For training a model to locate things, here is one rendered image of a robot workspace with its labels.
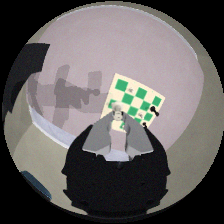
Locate green and cream chessboard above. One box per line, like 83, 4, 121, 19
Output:
100, 73, 165, 132

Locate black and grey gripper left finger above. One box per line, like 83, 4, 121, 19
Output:
61, 110, 115, 176

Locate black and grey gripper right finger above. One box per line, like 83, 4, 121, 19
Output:
121, 111, 171, 176

